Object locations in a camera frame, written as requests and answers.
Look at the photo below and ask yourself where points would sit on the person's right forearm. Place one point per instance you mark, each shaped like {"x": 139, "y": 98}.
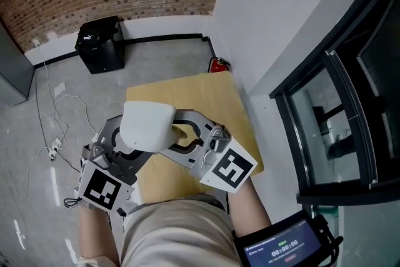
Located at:
{"x": 250, "y": 212}

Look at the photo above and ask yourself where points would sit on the grey metal cabinet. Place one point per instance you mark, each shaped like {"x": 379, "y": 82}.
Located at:
{"x": 14, "y": 72}

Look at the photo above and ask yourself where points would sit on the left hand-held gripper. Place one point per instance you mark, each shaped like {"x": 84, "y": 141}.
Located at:
{"x": 100, "y": 187}

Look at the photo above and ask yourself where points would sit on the white paper sheet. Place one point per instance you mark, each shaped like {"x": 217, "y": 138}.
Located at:
{"x": 59, "y": 89}

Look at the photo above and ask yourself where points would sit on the black phone with timer screen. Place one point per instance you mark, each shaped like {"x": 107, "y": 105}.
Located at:
{"x": 281, "y": 247}

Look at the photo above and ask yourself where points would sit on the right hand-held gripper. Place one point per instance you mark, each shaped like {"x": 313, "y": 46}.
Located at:
{"x": 231, "y": 169}

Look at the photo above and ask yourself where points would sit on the black box cabinet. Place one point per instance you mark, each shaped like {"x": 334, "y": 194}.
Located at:
{"x": 100, "y": 47}

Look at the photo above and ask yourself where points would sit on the person's beige shirt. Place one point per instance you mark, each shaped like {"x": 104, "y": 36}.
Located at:
{"x": 178, "y": 231}

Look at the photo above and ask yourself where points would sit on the black window frame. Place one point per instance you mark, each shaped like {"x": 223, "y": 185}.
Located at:
{"x": 343, "y": 87}

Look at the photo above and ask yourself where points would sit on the white power strip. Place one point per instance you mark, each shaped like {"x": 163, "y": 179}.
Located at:
{"x": 55, "y": 148}

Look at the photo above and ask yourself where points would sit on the white wall socket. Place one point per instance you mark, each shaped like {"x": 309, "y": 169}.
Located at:
{"x": 36, "y": 42}

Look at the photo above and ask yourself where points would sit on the red fire extinguisher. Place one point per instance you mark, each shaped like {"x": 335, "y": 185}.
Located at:
{"x": 217, "y": 65}

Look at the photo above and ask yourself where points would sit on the person's left forearm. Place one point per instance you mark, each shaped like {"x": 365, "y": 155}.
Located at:
{"x": 97, "y": 234}

